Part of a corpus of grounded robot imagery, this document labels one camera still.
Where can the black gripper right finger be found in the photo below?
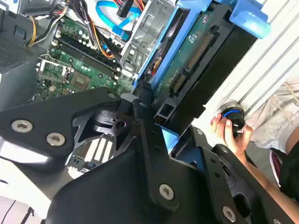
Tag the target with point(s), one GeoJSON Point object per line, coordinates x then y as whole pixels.
{"type": "Point", "coordinates": [233, 168]}

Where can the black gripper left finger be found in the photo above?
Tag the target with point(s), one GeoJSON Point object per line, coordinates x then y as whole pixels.
{"type": "Point", "coordinates": [35, 121]}

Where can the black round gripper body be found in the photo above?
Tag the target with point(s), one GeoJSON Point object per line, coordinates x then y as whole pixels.
{"type": "Point", "coordinates": [105, 186]}

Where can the hard disk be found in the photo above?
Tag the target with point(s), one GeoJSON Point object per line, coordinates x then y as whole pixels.
{"type": "Point", "coordinates": [198, 58]}

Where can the person's hand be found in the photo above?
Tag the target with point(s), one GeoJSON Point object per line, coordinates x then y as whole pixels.
{"type": "Point", "coordinates": [243, 142]}

